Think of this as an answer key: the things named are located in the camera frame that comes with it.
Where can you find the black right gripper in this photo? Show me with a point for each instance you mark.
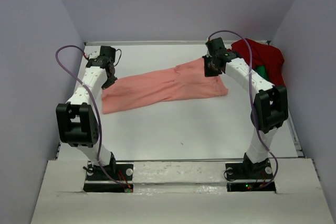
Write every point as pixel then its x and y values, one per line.
pixel 208 73

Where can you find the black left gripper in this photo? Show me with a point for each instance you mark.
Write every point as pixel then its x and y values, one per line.
pixel 109 83

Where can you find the pink t shirt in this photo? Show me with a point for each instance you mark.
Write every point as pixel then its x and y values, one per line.
pixel 182 82

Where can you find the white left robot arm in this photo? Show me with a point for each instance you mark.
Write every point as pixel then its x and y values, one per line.
pixel 78 119

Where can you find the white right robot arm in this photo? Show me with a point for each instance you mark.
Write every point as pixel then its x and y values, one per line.
pixel 269 110

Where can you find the green t shirt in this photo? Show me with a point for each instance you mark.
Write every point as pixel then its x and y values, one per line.
pixel 261 70

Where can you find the red t shirt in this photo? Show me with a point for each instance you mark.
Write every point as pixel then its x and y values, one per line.
pixel 270 57

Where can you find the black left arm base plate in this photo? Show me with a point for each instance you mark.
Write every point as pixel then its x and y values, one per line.
pixel 121 181

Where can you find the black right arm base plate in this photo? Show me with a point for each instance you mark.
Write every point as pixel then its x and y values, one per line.
pixel 239 180

